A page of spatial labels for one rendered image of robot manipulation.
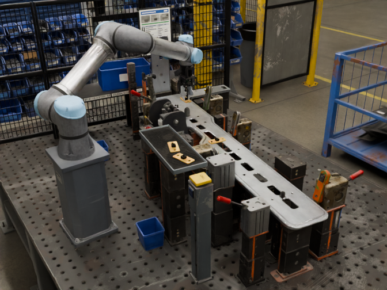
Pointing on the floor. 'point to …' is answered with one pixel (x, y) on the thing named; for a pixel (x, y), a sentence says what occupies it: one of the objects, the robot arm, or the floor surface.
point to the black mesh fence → (105, 61)
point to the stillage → (377, 125)
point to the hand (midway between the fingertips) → (185, 97)
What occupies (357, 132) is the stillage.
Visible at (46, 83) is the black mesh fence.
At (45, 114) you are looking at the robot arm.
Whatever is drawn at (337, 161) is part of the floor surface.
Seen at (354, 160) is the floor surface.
